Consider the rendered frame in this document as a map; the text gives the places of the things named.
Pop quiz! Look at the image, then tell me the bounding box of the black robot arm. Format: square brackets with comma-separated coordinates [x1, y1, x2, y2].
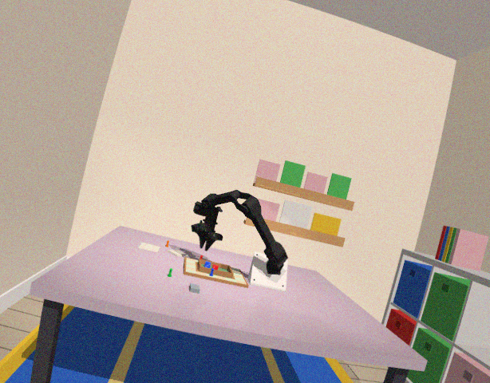
[191, 190, 289, 275]

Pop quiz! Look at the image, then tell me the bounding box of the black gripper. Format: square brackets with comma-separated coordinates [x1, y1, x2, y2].
[196, 218, 223, 251]

